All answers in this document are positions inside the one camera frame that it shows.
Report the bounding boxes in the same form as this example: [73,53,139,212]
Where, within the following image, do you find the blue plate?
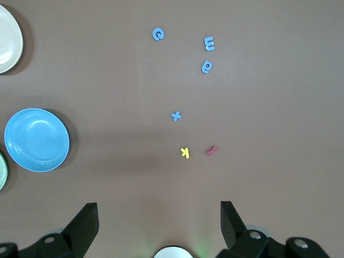
[4,107,70,173]

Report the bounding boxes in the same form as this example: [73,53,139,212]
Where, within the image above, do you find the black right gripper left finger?
[0,203,99,258]

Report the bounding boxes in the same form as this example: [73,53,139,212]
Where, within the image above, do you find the blue foam letter a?
[200,60,214,74]

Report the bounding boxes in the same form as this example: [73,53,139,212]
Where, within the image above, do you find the beige plate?
[0,4,24,74]

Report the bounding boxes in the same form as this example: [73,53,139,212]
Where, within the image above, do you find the green plate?
[0,152,9,191]

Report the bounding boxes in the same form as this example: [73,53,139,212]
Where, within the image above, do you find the blue foam letter E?
[203,37,216,52]

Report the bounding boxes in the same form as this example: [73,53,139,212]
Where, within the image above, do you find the blue foam letter c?
[152,28,166,41]

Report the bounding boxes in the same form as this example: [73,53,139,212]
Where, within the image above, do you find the brown table cover sheet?
[0,0,344,258]

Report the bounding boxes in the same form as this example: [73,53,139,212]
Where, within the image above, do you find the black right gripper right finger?
[216,200,331,258]

